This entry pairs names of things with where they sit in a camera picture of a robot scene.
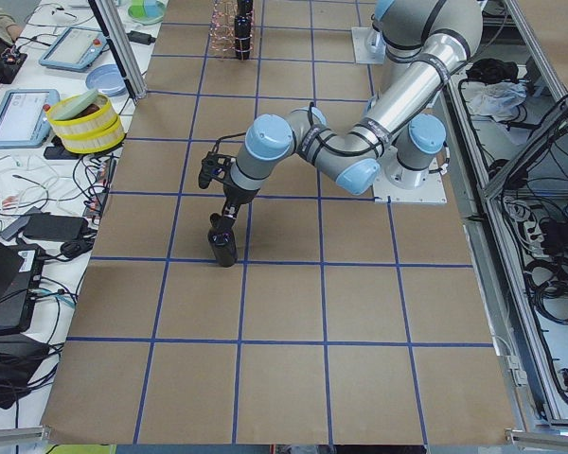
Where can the green bowl with blocks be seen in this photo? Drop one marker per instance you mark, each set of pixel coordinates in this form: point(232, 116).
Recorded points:
point(147, 12)

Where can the teach pendant near plate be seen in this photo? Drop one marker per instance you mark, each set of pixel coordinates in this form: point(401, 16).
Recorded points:
point(75, 49)

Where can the copper wire wine basket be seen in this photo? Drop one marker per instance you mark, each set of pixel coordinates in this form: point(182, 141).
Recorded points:
point(222, 28)

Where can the aluminium frame post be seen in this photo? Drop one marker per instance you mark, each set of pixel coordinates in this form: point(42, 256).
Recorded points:
point(111, 26)

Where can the teach pendant far side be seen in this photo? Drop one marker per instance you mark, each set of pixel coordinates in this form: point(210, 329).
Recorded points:
point(23, 122)

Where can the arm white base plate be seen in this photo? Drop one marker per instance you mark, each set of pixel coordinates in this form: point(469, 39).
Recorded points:
point(368, 45)
point(397, 184)

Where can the blue plate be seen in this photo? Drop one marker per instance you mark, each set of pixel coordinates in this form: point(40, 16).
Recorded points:
point(107, 80)

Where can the black power brick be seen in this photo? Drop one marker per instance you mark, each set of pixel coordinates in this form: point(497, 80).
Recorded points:
point(54, 228)

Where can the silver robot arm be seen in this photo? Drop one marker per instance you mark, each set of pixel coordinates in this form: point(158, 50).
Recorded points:
point(425, 43)

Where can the yellow rimmed wooden basket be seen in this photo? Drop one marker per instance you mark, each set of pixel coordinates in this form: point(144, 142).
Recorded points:
point(96, 129)

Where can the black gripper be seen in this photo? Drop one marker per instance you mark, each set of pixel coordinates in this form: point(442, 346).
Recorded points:
point(237, 194)

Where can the white crumpled cloth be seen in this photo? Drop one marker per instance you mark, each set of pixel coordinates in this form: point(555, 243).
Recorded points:
point(500, 101)

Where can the dark wine bottle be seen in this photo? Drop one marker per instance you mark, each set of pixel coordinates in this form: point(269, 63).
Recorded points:
point(242, 36)
point(223, 244)

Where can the black power adapter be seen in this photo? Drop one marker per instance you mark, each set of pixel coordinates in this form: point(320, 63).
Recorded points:
point(140, 37)

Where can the black laptop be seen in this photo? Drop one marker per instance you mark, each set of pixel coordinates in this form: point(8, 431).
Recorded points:
point(21, 269)

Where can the dark wine bottle far slot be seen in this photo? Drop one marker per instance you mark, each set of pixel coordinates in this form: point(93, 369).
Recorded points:
point(245, 8)

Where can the pale green plate in basket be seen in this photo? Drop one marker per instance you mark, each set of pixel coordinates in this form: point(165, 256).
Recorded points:
point(69, 108)

